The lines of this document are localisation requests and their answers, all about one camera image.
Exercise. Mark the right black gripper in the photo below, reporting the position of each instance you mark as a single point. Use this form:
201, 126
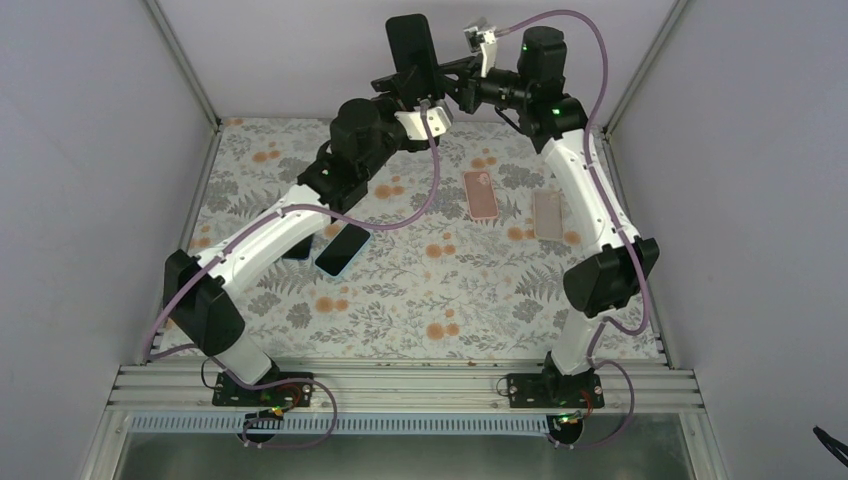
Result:
465, 92

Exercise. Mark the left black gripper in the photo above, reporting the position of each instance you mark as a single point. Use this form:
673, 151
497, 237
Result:
394, 84

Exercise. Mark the black phone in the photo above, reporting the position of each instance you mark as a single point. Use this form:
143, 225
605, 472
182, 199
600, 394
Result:
411, 43

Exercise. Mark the pink phone case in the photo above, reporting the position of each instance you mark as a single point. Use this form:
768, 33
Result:
480, 195

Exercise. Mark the beige phone case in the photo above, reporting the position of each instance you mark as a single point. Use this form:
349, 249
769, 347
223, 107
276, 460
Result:
548, 215

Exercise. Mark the dark blue phone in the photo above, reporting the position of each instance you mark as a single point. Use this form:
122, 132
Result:
301, 251

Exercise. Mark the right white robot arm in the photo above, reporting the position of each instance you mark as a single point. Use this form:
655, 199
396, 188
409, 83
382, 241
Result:
617, 259

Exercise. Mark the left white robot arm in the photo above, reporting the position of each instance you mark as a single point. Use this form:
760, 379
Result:
199, 289

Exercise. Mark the floral patterned table mat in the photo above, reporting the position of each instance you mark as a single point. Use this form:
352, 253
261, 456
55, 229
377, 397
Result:
446, 286

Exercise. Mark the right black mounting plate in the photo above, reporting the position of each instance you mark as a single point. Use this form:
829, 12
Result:
531, 390

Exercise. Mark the black mounting plate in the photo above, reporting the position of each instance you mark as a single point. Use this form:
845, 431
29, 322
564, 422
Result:
295, 393
531, 390

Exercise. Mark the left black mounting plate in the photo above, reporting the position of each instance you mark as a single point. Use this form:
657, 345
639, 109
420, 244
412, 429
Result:
295, 393

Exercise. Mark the black object at corner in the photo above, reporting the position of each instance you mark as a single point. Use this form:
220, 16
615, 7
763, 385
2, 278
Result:
835, 447

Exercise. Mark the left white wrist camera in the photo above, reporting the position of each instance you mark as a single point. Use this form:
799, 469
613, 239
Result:
420, 126

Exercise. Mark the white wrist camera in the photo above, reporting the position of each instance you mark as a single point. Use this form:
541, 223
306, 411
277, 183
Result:
481, 38
420, 126

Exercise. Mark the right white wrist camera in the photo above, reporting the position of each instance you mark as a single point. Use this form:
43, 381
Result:
481, 38

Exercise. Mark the aluminium rail base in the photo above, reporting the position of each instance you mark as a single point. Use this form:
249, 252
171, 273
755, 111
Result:
355, 397

